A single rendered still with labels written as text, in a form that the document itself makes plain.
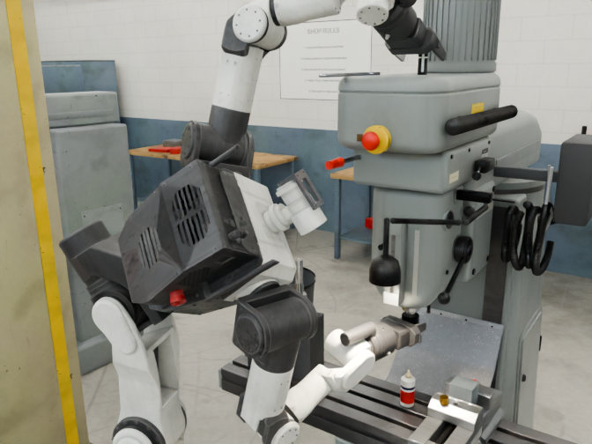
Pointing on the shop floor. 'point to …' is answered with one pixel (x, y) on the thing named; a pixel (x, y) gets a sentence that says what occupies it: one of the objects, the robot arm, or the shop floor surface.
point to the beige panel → (33, 255)
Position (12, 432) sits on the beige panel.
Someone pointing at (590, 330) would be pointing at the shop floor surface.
